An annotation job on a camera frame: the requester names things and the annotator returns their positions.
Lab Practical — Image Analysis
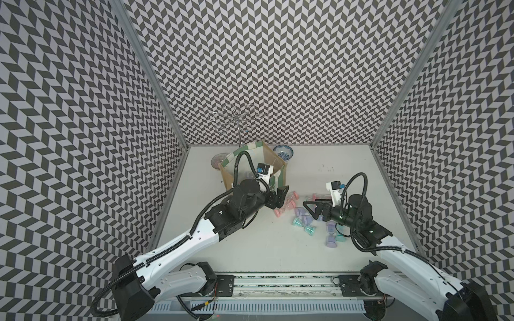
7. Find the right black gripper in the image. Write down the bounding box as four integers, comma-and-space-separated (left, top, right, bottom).
303, 198, 360, 230

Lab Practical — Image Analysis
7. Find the teal hourglass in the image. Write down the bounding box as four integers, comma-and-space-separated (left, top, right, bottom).
293, 217, 316, 236
335, 227, 347, 243

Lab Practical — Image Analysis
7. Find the brown green canvas bag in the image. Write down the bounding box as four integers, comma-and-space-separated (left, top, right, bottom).
220, 141, 287, 191

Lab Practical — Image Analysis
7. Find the pink hourglass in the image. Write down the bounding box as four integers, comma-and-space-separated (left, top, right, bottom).
312, 193, 331, 201
282, 191, 299, 211

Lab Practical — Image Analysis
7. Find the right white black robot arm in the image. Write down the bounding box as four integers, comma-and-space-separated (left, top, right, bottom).
303, 195, 497, 320

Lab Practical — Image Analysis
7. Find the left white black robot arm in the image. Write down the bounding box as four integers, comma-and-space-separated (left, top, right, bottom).
90, 179, 289, 320

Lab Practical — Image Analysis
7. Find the purple hourglass centre lower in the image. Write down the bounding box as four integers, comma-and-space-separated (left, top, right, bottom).
301, 215, 314, 226

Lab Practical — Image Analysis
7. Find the purple hourglass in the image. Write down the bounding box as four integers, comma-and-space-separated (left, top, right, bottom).
325, 221, 337, 248
301, 215, 314, 226
294, 207, 307, 217

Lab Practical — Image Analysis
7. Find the purple hourglass centre upper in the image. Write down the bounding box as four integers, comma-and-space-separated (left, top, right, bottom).
294, 207, 307, 217

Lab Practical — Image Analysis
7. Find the purple hourglass right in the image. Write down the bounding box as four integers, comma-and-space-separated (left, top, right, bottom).
325, 221, 337, 248

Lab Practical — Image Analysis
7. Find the pink glass bowl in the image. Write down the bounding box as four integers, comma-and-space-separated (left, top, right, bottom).
211, 152, 228, 170

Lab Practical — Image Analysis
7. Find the blue white ceramic bowl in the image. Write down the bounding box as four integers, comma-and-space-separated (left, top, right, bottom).
273, 145, 294, 161

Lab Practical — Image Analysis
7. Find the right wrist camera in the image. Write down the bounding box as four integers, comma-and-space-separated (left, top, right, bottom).
326, 181, 345, 207

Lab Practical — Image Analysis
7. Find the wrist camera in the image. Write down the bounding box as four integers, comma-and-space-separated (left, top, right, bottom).
256, 163, 274, 187
326, 181, 345, 207

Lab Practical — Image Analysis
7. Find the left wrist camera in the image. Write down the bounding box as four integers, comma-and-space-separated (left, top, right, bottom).
256, 163, 274, 187

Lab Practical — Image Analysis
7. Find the silver wire tree stand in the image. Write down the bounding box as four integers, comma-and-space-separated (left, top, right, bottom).
207, 103, 264, 147

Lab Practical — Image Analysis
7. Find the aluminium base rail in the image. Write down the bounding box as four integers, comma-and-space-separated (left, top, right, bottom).
120, 272, 459, 302

